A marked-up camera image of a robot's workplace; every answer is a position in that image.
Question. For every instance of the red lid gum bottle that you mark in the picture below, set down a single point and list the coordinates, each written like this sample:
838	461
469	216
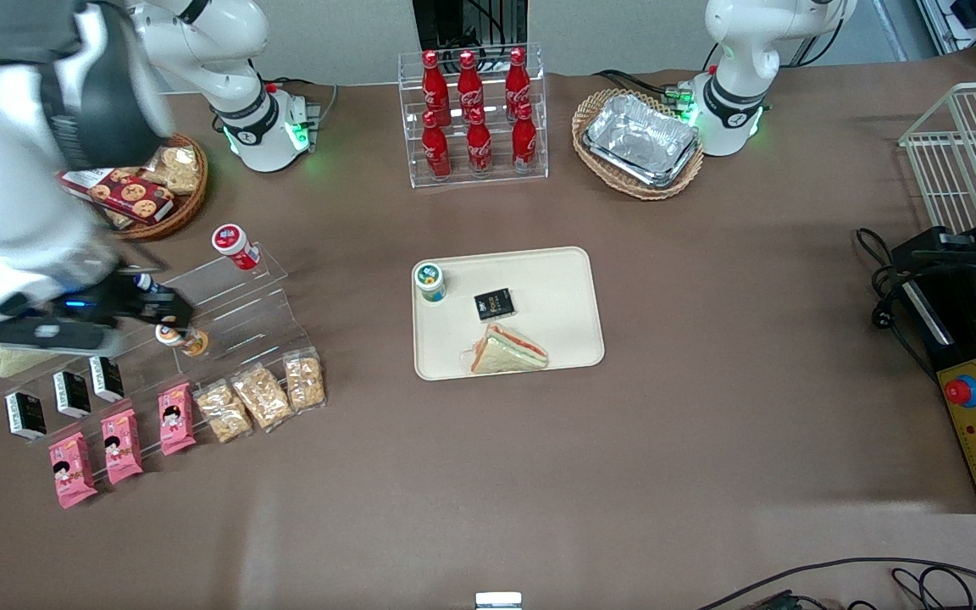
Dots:
230	240

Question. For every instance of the green lid gum bottle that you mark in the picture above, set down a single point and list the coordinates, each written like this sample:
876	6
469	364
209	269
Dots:
430	281

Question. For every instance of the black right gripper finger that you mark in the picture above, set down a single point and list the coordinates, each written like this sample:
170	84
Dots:
170	300
164	319

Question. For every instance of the dark right wrist camera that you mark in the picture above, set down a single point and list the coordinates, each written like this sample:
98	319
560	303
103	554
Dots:
56	337

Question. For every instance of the clear puffed snack packet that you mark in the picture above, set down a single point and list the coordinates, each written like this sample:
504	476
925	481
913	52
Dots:
181	169

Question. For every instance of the metal shelf frame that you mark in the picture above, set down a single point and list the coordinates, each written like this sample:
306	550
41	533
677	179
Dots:
971	21

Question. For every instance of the black frame behind table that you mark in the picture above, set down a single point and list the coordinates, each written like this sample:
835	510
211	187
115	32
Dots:
441	21

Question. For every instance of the black equipment box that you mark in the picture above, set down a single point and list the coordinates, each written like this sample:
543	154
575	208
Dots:
962	305

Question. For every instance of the stacked silver foil trays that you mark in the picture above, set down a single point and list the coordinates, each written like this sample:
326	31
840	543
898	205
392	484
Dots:
640	135

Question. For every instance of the orange lid gum bottle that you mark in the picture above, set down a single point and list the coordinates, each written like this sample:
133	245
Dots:
187	341

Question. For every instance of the blue lid gum bottle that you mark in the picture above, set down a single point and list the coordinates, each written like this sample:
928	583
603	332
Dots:
145	282

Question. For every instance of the small white edge device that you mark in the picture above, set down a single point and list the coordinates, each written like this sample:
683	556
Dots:
498	601

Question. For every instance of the red cola bottle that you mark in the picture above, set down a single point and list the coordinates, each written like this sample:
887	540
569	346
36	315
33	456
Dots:
479	148
524	140
435	80
518	76
469	80
436	152

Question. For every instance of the clear acrylic bottle rack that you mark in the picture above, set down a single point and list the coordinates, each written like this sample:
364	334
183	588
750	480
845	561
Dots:
496	174

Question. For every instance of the wicker basket with foil trays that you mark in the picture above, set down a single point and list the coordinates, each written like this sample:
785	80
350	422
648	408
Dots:
594	106

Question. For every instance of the small black snack box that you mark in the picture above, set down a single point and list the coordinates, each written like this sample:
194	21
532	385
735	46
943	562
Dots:
26	415
494	304
72	394
106	378

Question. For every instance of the dark red cookie box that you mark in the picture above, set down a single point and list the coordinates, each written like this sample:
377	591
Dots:
128	195

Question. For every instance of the round wicker snack basket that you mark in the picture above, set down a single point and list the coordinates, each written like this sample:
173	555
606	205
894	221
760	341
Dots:
179	212

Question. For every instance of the clear acrylic stepped display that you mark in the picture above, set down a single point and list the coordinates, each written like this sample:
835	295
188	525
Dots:
234	292

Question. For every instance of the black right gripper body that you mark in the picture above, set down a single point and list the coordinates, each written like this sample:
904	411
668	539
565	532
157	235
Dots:
120	301

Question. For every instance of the clear peanut brittle packet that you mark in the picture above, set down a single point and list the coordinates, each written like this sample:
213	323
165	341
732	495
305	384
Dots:
304	381
224	413
261	396

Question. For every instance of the wrapped triangle sandwich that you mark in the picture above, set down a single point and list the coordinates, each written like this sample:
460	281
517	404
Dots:
18	362
509	352

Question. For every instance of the pink snack packet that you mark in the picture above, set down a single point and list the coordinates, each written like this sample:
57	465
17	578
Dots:
175	419
121	446
71	470

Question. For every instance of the beige plastic tray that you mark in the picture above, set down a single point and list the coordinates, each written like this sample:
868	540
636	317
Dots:
556	288

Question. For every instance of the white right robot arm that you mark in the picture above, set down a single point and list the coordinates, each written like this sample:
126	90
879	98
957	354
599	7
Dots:
13	195

